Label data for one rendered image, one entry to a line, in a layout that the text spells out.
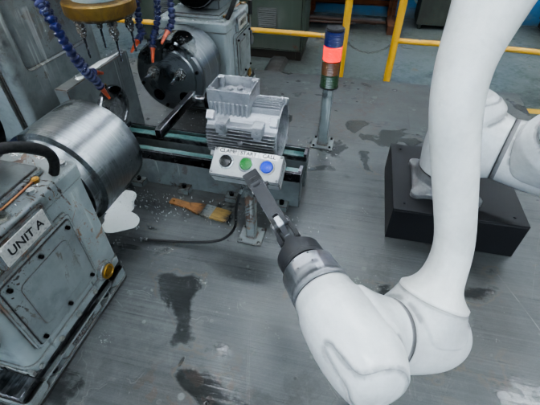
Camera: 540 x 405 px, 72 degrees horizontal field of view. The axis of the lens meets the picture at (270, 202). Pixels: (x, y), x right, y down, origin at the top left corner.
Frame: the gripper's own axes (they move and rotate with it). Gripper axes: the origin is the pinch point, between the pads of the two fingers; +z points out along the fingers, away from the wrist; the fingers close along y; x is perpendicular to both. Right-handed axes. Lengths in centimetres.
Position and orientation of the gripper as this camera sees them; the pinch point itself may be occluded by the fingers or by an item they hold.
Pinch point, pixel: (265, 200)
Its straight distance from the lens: 73.7
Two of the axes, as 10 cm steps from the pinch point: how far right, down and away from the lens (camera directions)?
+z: -3.3, -5.3, 7.8
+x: -8.6, 5.1, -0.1
